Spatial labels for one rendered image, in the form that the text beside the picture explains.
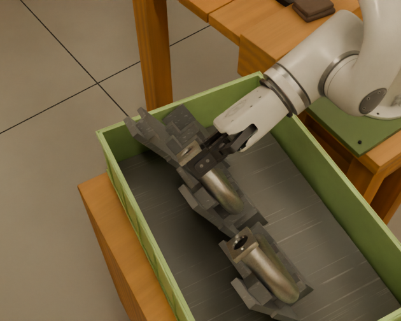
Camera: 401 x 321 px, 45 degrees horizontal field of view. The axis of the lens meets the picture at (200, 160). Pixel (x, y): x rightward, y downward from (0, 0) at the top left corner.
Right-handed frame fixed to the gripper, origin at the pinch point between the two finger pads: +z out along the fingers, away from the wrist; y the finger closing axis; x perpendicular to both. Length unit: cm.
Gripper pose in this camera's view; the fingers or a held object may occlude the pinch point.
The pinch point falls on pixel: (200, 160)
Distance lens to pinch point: 76.4
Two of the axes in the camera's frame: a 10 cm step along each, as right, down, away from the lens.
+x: 6.3, 7.3, 2.6
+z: -7.7, 6.4, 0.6
